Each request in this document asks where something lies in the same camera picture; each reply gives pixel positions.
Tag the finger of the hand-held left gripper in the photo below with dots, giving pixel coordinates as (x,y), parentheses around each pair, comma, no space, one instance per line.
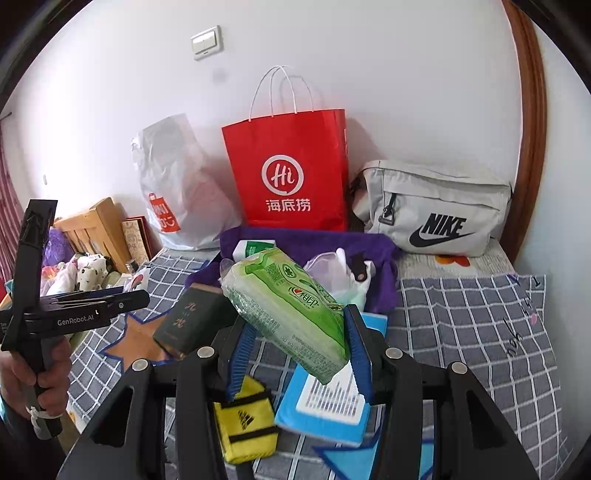
(83,295)
(127,305)

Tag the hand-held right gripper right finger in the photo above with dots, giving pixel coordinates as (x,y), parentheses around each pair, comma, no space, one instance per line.
(358,364)

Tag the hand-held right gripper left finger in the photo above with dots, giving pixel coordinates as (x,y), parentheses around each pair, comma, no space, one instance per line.
(240,364)

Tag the person's left hand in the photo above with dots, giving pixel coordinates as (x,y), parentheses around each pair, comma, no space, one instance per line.
(57,364)

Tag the spotted white plush toy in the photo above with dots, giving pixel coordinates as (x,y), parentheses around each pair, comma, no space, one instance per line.
(94,270)

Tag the purple plastic bag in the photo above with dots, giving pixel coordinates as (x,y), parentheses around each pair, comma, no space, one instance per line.
(57,244)

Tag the blue tissue pack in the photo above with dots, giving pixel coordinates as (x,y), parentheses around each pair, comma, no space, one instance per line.
(323,415)

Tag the dark green box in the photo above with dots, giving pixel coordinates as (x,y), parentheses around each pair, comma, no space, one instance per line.
(189,323)

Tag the wooden headboard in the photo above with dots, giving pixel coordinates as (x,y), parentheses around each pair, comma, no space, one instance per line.
(92,226)

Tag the crumpled clear plastic bag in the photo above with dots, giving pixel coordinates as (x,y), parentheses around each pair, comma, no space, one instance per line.
(332,277)

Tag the grey plaid quilt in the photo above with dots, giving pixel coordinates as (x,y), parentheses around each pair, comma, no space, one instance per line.
(461,323)

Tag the striped red curtain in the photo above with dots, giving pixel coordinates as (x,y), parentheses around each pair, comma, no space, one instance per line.
(7,207)

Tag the white and green tissue pack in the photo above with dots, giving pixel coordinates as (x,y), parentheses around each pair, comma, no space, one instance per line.
(251,249)

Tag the white plastic shopping bag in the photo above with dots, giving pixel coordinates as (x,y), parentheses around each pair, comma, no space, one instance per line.
(184,194)

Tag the purple towel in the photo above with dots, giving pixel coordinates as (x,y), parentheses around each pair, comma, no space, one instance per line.
(295,240)

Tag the grey waist bag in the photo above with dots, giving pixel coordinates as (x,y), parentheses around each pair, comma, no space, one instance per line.
(438,198)

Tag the red paper shopping bag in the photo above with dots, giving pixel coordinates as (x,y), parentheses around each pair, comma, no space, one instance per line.
(286,152)

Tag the brown picture frame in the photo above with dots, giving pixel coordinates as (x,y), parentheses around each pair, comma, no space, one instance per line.
(136,240)

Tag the white light switch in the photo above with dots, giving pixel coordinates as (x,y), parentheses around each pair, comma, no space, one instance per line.
(206,42)

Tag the brown wooden door frame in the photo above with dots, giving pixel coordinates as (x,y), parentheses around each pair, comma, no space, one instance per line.
(531,115)

